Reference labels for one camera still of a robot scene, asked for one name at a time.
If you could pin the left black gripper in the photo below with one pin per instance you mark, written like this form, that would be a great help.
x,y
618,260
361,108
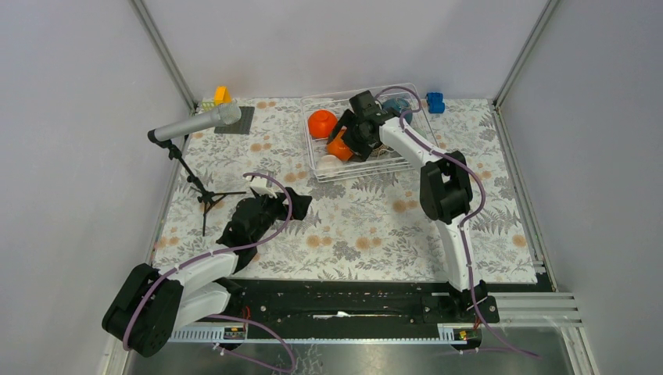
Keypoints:
x,y
300,204

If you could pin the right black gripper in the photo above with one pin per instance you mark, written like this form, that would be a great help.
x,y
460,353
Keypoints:
x,y
361,153

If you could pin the dark blue bowl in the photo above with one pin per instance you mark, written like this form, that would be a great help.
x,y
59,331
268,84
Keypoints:
x,y
401,105

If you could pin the small white patterned bowl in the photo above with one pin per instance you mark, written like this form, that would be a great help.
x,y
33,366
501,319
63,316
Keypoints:
x,y
329,164

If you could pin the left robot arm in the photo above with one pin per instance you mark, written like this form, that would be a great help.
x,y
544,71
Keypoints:
x,y
151,304

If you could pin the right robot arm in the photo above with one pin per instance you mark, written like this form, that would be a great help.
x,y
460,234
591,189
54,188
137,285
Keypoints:
x,y
445,192

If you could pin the orange bowl front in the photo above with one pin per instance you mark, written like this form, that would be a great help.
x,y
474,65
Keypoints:
x,y
338,148

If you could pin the orange bowl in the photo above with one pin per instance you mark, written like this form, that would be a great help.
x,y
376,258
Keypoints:
x,y
338,148
321,123

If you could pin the orange bowl rear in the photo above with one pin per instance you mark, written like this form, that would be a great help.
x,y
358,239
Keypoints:
x,y
321,123

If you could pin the floral table mat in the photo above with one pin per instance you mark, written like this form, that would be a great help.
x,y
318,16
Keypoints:
x,y
365,228

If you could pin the blue toy block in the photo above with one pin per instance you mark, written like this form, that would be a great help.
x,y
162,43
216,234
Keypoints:
x,y
435,102

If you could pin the black microphone tripod stand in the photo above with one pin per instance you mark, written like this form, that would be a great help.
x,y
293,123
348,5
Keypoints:
x,y
208,199

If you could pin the silver microphone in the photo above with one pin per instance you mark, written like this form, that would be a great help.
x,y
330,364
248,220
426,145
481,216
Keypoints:
x,y
219,116

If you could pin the yellow toy block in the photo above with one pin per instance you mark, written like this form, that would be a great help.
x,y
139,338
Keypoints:
x,y
222,96

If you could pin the light green toy block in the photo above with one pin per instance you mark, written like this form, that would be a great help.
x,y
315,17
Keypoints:
x,y
207,105

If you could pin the white wire dish rack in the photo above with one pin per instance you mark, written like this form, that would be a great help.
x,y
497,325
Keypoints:
x,y
385,160

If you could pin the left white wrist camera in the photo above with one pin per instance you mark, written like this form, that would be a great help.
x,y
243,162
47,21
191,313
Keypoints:
x,y
261,186

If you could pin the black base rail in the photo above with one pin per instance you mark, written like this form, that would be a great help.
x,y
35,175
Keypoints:
x,y
347,310

